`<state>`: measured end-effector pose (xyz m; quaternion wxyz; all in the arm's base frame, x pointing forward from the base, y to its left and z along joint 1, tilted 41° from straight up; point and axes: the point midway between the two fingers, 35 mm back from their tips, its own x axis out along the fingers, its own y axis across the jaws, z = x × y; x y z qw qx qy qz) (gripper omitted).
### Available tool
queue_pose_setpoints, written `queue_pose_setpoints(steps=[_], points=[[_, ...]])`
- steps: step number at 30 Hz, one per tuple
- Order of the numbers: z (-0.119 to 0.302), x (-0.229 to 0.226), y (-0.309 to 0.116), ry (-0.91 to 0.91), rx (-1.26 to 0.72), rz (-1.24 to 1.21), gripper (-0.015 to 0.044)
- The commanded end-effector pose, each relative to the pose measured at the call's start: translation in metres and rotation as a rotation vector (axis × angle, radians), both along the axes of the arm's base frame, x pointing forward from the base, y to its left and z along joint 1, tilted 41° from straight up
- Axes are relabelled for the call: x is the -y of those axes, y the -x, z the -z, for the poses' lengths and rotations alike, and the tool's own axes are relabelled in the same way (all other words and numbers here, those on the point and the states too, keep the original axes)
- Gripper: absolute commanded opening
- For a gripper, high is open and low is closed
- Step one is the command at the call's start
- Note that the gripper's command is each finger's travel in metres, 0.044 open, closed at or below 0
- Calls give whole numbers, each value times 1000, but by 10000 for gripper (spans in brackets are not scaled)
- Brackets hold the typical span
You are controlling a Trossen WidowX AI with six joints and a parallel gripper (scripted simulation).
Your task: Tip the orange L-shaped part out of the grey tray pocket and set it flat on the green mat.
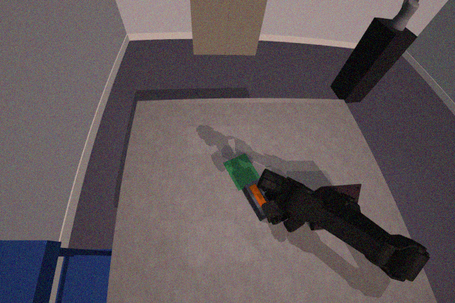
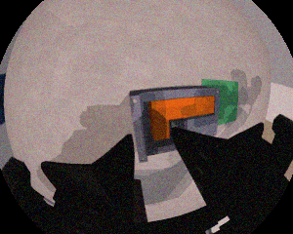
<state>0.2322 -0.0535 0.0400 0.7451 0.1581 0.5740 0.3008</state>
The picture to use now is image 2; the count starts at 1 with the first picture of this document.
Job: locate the orange block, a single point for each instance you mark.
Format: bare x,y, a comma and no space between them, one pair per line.
162,111

